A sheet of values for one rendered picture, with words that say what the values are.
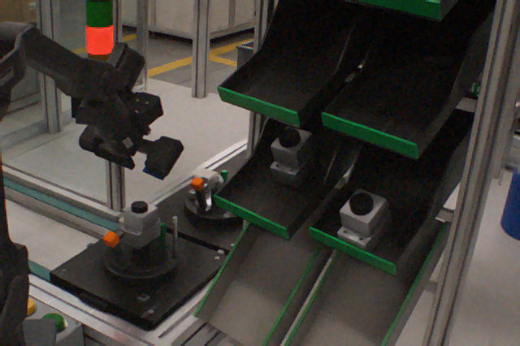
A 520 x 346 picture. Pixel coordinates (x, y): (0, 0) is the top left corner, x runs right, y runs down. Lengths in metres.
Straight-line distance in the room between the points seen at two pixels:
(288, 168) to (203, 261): 0.36
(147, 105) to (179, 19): 5.45
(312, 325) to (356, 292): 0.08
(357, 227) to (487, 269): 0.74
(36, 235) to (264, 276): 0.59
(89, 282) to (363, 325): 0.49
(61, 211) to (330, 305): 0.70
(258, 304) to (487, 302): 0.58
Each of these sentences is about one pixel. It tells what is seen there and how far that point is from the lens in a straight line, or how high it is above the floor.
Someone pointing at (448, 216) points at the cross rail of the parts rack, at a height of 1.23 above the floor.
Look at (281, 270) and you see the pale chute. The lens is 0.99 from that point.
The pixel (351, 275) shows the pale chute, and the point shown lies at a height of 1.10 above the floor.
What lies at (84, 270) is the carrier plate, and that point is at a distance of 1.19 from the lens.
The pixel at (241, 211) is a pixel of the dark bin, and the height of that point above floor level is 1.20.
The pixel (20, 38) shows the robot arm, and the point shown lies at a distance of 0.75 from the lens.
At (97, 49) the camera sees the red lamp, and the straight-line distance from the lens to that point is 1.22.
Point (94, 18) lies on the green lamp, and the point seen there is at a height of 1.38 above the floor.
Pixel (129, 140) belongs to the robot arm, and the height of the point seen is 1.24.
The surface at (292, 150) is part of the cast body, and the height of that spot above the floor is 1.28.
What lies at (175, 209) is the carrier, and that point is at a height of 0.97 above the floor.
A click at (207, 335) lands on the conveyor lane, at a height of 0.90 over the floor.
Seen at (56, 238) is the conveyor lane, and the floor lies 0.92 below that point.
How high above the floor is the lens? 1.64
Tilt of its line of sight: 27 degrees down
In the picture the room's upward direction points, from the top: 4 degrees clockwise
